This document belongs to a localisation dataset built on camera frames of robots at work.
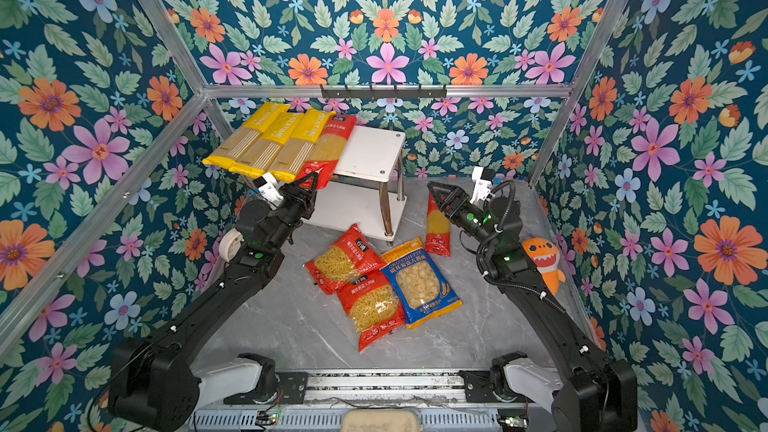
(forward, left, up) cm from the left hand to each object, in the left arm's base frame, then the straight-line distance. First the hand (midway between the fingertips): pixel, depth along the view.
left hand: (318, 165), depth 68 cm
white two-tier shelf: (+22, -7, -33) cm, 41 cm away
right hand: (-6, -26, -3) cm, 27 cm away
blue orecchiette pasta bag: (-17, -23, -35) cm, 46 cm away
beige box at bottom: (-47, -12, -34) cm, 59 cm away
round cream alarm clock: (-1, +33, -29) cm, 44 cm away
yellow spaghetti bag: (+10, +26, -4) cm, 28 cm away
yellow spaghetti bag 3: (+12, +7, -4) cm, 15 cm away
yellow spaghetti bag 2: (+10, +17, -4) cm, 20 cm away
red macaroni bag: (-5, -3, -33) cm, 34 cm away
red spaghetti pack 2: (+9, -1, -3) cm, 10 cm away
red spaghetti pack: (+5, -32, -37) cm, 49 cm away
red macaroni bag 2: (-20, -10, -35) cm, 42 cm away
